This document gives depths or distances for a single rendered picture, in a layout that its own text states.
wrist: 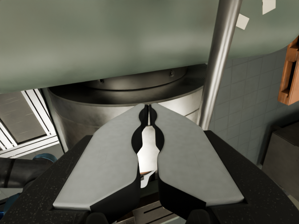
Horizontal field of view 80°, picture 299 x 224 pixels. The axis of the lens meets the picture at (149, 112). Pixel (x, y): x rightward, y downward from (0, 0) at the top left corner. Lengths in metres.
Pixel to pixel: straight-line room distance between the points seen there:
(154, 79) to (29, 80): 0.16
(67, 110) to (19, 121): 1.16
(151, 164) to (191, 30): 0.20
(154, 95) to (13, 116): 1.24
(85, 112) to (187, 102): 0.14
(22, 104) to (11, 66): 1.19
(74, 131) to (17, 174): 0.31
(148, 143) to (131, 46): 0.14
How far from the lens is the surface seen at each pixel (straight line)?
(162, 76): 0.28
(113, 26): 0.18
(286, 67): 2.68
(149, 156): 0.28
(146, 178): 0.53
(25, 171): 0.59
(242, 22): 0.25
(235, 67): 2.10
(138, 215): 0.90
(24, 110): 1.39
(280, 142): 2.96
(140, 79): 0.27
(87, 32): 0.18
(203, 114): 0.16
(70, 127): 0.30
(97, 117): 0.25
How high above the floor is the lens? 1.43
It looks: 56 degrees down
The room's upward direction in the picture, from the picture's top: 142 degrees clockwise
